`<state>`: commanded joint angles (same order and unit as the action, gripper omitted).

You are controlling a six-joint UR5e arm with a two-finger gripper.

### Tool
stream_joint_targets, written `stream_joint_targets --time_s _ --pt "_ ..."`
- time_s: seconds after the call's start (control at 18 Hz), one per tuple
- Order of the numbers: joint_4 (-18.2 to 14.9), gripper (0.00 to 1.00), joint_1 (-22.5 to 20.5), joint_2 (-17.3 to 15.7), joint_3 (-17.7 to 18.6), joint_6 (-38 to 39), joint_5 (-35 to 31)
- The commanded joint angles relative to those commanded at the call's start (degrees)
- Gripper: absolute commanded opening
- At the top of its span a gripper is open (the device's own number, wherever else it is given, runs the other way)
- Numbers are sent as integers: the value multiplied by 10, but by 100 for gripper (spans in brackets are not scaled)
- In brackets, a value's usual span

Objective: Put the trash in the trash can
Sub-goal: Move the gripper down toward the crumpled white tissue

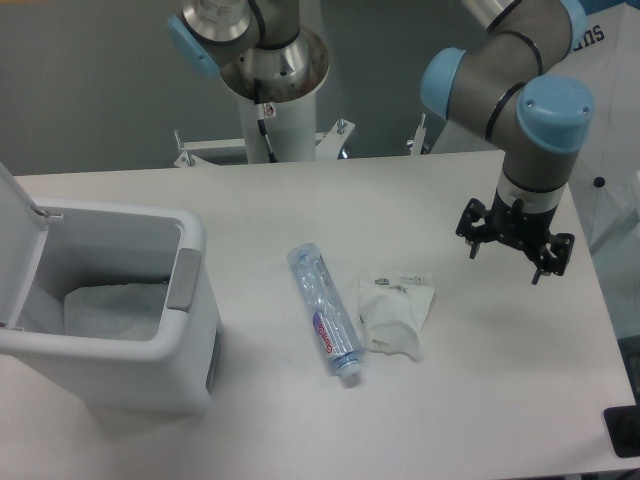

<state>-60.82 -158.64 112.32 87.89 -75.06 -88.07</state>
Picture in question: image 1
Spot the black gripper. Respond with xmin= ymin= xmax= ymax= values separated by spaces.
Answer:
xmin=455 ymin=193 xmax=575 ymax=285

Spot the white plastic wrapper bag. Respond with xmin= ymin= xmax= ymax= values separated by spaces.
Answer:
xmin=358 ymin=270 xmax=435 ymax=362

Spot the crushed clear plastic bottle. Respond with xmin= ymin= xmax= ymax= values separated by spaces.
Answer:
xmin=287 ymin=243 xmax=364 ymax=388

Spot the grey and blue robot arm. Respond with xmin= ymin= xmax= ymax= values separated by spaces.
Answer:
xmin=167 ymin=1 xmax=594 ymax=277

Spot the white trash can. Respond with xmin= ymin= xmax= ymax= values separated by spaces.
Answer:
xmin=1 ymin=196 xmax=220 ymax=412

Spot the white trash can lid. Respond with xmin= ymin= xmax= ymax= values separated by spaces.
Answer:
xmin=1 ymin=165 xmax=63 ymax=328

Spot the white Superior umbrella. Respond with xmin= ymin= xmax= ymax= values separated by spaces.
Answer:
xmin=429 ymin=4 xmax=640 ymax=256

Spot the black device at table corner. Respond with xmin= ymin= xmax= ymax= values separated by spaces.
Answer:
xmin=603 ymin=405 xmax=639 ymax=458

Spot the white bin liner bag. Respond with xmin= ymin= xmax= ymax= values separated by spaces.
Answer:
xmin=63 ymin=283 xmax=168 ymax=341

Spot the white metal base frame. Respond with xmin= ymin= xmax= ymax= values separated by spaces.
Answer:
xmin=173 ymin=114 xmax=432 ymax=168

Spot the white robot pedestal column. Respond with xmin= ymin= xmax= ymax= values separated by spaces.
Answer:
xmin=237 ymin=93 xmax=316 ymax=164

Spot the black cable on pedestal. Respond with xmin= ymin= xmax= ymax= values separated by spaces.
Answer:
xmin=252 ymin=77 xmax=278 ymax=164

